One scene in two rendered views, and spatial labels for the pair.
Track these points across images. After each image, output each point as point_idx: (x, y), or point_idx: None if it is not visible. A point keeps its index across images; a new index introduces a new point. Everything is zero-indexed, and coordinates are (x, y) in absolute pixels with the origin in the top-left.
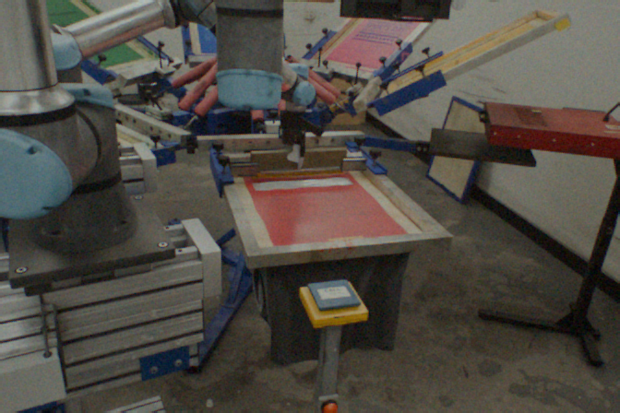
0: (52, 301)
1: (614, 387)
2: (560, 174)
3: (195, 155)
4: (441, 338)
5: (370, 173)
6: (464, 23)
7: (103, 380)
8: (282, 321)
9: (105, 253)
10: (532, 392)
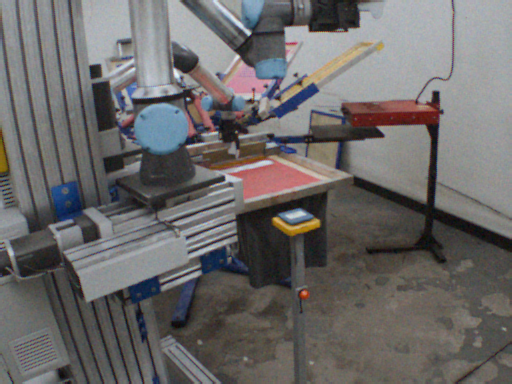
0: (161, 217)
1: (455, 271)
2: (396, 149)
3: None
4: (346, 271)
5: (285, 154)
6: (308, 59)
7: (181, 276)
8: (254, 255)
9: (189, 182)
10: (411, 286)
